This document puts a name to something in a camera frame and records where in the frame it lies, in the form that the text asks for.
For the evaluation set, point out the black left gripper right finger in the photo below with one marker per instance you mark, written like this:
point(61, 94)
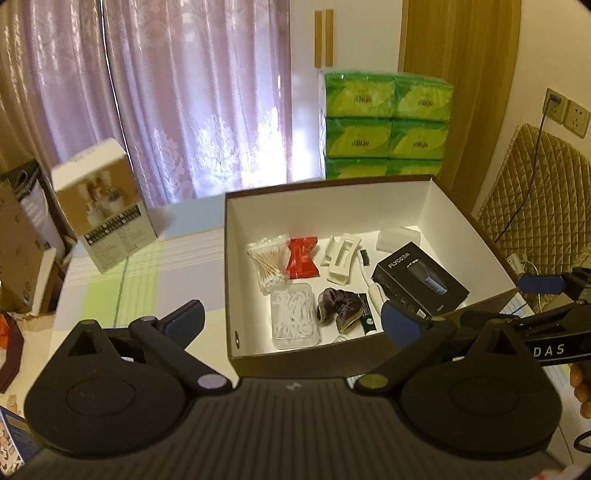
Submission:
point(417, 341)

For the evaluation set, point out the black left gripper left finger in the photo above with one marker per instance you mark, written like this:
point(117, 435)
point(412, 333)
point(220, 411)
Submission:
point(163, 342)

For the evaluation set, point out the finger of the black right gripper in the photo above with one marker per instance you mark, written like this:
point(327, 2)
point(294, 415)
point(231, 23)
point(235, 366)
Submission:
point(547, 284)

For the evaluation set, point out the small white cylinder bottle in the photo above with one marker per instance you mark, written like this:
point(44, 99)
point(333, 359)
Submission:
point(377, 296)

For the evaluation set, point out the bag of cotton swabs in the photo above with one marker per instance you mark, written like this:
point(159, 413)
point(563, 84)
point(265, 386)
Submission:
point(269, 256)

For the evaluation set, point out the person's right hand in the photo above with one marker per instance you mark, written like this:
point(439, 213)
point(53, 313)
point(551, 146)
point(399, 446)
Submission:
point(580, 381)

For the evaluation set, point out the white power strip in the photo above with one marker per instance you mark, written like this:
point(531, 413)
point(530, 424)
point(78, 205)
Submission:
point(522, 265)

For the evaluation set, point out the black shaver box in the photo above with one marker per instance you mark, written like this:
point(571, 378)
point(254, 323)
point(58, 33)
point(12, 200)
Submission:
point(412, 278)

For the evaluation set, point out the quilted tan chair cover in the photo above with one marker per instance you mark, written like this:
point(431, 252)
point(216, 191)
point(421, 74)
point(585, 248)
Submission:
point(539, 204)

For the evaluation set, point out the dark purple fabric pouch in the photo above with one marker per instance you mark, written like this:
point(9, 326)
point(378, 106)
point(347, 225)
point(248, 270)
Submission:
point(339, 306)

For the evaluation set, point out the white brush with black bristles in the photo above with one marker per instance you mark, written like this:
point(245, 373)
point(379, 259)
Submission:
point(364, 264)

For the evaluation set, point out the white plastic tray insert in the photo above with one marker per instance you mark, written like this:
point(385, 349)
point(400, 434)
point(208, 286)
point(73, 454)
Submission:
point(338, 257)

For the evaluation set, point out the clear box of floss picks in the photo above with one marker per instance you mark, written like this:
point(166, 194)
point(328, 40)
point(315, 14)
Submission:
point(294, 323)

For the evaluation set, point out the red foil packet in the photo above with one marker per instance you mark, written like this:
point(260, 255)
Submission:
point(300, 265)

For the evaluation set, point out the brown cardboard carton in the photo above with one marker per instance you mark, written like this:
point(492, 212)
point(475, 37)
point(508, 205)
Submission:
point(31, 247)

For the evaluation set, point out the white product box with photo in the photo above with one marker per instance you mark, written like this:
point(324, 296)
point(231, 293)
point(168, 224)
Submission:
point(99, 196)

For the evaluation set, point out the green tissue pack stack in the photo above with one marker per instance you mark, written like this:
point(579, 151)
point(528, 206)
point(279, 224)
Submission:
point(384, 124)

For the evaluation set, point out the pink sheer curtain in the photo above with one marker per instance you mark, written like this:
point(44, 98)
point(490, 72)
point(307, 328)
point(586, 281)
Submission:
point(198, 93)

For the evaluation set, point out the white wall socket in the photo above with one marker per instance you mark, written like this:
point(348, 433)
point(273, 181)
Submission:
point(566, 112)

